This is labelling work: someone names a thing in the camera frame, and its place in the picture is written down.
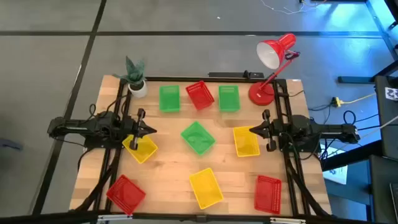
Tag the white marker tag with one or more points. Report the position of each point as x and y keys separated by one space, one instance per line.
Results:
x=391 y=93

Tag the red plastic basket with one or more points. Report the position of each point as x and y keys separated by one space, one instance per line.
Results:
x=125 y=194
x=268 y=194
x=200 y=95

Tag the silver metal bracket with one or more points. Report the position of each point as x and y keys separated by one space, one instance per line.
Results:
x=115 y=217
x=287 y=220

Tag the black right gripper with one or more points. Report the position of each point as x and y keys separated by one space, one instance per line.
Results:
x=273 y=130

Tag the yellow plastic basket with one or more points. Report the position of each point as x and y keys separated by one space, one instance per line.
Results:
x=246 y=142
x=144 y=151
x=206 y=188

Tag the white paper sheet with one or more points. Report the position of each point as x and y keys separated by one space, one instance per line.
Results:
x=337 y=174

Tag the green artificial plant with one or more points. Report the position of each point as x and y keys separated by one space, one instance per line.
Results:
x=134 y=71

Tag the white plant pot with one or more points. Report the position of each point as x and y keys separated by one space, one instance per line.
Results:
x=140 y=91

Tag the red desk lamp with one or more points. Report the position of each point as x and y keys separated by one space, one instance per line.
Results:
x=262 y=93

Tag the yellow power plug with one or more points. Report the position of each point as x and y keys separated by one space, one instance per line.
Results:
x=336 y=101

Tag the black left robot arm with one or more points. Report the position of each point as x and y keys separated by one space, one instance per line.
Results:
x=77 y=126

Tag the black aluminium table frame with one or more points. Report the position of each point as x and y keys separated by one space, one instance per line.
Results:
x=180 y=79

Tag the black diagonal beam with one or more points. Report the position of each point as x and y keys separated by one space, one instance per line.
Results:
x=351 y=155

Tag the green plastic basket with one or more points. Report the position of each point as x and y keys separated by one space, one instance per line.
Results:
x=198 y=137
x=229 y=98
x=169 y=98

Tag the black cabinet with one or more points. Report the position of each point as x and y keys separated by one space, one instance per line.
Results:
x=385 y=124

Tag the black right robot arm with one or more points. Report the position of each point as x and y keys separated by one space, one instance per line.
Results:
x=326 y=130

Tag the black equipment case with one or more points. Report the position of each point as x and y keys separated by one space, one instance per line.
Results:
x=382 y=193

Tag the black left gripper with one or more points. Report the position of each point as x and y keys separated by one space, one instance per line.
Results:
x=133 y=129

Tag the black bar device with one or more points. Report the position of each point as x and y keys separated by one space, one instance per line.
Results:
x=227 y=75

